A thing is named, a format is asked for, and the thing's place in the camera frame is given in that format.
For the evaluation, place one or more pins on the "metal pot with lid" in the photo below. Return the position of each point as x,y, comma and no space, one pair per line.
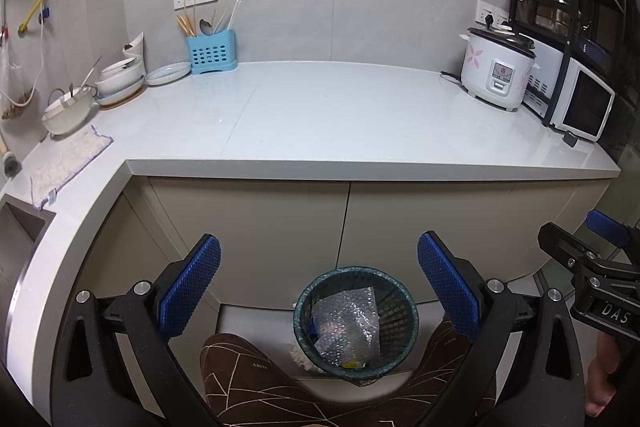
552,14

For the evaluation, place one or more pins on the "hanging clear plastic bag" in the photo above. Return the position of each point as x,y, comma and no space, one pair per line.
12,99

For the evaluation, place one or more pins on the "black power plug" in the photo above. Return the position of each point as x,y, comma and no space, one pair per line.
488,21

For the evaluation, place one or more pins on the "small black block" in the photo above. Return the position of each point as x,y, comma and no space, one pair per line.
571,139

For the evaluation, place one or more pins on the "white rice cooker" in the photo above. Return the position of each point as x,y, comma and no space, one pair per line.
480,67

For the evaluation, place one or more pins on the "black kitchen rack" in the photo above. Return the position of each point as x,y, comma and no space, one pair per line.
560,89

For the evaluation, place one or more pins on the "large white bowl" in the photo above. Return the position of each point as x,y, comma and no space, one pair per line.
120,88

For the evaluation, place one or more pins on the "kitchen sink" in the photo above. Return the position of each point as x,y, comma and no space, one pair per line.
20,232

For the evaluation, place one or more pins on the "blue rimmed ribbed plate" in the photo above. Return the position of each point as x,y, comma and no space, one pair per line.
167,74

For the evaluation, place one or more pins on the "dish brush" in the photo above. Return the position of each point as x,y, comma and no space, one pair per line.
10,164

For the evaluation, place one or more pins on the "blue plastic utensil holder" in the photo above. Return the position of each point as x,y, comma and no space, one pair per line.
210,54

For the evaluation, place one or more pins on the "person's brown patterned pants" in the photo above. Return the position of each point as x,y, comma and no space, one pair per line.
250,382

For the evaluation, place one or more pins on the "white microwave oven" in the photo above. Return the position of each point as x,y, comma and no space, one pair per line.
582,104

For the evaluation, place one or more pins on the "person's right hand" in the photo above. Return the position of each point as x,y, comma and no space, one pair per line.
602,367

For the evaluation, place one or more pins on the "small white bowl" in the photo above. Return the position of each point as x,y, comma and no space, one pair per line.
120,69

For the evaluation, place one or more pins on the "dark mesh trash bin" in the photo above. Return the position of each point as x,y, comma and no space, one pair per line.
397,312

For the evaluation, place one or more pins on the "round wooden trivet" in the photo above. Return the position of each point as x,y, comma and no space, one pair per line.
117,104

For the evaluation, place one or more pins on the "white slanted jug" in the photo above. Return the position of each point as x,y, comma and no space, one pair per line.
136,54

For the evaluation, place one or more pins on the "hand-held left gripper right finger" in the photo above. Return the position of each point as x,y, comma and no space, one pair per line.
447,282

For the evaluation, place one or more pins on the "beige kitchen cabinet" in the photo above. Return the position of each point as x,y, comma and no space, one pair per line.
250,232

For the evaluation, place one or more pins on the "grey dish cloth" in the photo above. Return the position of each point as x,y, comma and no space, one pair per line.
65,162

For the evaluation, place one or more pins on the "bundle of wooden chopsticks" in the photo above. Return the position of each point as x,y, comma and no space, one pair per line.
187,27

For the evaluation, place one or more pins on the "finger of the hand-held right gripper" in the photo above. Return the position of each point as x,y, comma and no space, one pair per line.
565,247
607,227

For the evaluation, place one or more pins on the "metal spoon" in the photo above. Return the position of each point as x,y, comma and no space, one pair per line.
205,27

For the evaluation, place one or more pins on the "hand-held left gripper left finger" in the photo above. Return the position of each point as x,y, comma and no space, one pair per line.
192,282

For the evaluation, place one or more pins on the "bubble wrap sheet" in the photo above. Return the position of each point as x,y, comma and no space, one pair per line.
345,322

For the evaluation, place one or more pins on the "white floor cloth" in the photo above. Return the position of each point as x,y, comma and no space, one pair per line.
299,357

